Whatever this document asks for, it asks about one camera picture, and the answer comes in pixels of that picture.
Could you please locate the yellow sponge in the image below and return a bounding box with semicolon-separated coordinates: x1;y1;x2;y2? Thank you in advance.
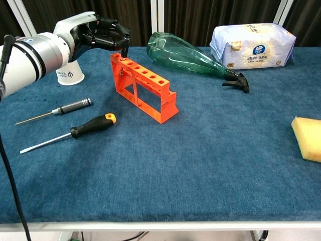
290;116;321;163

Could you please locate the dark curtain panel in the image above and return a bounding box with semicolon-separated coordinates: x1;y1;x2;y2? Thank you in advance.
0;0;28;46
164;0;283;48
282;0;321;48
21;0;152;48

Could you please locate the orange test tube rack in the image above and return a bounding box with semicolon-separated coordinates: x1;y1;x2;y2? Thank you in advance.
110;52;179;125

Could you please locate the green spray bottle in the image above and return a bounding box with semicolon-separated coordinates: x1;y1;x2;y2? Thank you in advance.
146;32;250;94

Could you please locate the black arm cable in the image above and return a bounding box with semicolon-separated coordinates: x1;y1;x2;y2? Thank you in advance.
0;34;32;241

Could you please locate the white tissue pack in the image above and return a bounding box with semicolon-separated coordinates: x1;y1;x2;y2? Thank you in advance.
209;23;297;70

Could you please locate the white round bottle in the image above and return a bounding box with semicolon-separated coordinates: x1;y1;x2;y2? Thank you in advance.
55;60;85;86

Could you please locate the black orange flathead screwdriver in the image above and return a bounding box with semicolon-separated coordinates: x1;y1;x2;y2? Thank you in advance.
20;112;117;154

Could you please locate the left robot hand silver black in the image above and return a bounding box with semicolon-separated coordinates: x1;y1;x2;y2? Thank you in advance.
53;11;131;63

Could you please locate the white frame post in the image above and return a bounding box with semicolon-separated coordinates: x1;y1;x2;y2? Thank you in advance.
272;0;294;27
150;0;165;47
6;0;38;37

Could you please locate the blue table cloth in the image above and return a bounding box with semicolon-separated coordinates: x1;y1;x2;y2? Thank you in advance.
0;46;321;224

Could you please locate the long silver precision screwdriver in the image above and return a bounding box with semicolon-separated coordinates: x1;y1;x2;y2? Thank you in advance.
14;97;92;126

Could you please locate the short black precision screwdriver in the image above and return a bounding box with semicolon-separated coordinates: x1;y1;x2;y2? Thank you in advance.
119;47;128;76

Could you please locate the white table frame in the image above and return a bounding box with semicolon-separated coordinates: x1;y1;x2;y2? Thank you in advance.
0;220;321;241

